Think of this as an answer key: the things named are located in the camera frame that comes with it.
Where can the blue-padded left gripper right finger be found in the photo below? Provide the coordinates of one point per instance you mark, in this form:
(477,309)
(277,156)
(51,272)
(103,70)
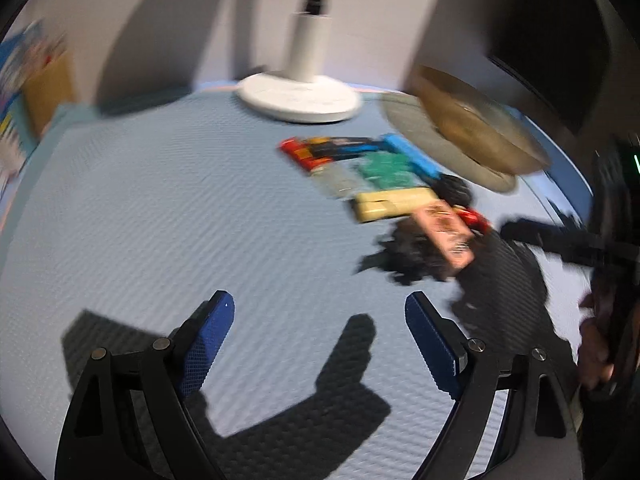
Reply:
(441,343)

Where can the amber ribbed glass bowl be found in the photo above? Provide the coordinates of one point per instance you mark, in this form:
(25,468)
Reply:
(482,128)

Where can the black monitor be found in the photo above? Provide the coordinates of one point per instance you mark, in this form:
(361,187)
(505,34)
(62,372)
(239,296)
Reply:
(559,50)

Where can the black monster figurine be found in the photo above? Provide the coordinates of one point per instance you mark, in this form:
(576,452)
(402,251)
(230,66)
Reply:
(407,254)

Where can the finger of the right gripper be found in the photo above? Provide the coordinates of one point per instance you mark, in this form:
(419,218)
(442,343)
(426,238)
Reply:
(571,245)

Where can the green crystal toy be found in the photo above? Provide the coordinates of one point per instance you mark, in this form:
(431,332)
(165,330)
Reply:
(386,171)

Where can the red small figurine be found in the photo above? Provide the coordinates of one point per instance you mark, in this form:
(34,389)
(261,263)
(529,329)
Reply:
(475,221)

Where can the person right hand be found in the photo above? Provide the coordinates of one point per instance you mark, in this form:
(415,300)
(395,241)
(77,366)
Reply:
(594,364)

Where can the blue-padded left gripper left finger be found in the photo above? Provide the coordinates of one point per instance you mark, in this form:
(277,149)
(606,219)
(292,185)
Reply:
(201,337)

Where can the blue textured foam mat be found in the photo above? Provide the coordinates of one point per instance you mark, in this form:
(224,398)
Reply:
(125,224)

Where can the wooden pen holder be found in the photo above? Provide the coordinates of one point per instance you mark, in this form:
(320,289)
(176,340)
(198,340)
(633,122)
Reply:
(48,88)

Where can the yellow highlighter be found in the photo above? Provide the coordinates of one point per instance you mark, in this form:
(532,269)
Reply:
(374,206)

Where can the black toy wheel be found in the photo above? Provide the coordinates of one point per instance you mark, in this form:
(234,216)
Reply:
(453,190)

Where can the pink card box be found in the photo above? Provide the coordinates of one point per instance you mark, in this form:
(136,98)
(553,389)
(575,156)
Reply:
(449,236)

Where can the clear plastic lighter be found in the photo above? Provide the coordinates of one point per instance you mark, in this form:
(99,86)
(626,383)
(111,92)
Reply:
(336,180)

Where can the black blue lighter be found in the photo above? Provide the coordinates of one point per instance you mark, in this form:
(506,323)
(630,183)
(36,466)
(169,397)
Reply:
(339,148)

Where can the red lighter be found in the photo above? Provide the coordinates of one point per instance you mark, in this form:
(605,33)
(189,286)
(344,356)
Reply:
(297,151)

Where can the white desk lamp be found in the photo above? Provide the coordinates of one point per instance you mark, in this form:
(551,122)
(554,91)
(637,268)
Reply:
(299,92)

